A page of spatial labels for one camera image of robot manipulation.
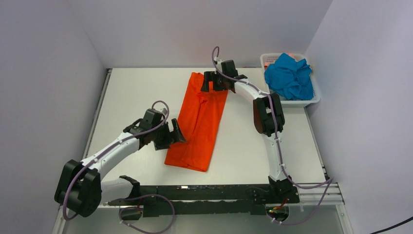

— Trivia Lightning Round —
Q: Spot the white plastic laundry basket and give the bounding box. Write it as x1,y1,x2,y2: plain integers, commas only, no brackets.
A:
260,53,320,107

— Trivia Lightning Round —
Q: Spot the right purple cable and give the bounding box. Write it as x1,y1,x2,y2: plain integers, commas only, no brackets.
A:
211,46,334,226

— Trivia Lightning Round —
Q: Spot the blue t shirt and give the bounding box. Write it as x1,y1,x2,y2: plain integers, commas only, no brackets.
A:
264,53,314,101

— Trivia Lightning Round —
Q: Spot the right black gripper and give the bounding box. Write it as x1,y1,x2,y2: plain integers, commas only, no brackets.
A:
200,72,227,93

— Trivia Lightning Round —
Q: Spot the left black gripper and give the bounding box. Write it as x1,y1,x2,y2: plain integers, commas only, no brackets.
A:
151,118,186,151

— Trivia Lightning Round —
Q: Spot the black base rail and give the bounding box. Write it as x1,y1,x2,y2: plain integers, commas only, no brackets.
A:
108,182,300,217

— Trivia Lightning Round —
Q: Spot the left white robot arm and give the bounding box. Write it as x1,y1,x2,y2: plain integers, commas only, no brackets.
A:
54,108,186,217

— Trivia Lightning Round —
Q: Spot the orange t shirt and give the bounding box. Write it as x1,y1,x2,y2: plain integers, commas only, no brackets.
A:
164,72,228,172

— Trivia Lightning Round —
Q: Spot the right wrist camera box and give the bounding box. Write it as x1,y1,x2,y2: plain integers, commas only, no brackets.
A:
213,57,223,71

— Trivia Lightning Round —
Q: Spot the black power cable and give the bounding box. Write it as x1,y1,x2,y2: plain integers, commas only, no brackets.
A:
369,220,413,234

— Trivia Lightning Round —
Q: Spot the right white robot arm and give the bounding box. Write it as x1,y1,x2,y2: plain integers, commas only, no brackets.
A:
201,57,300,204

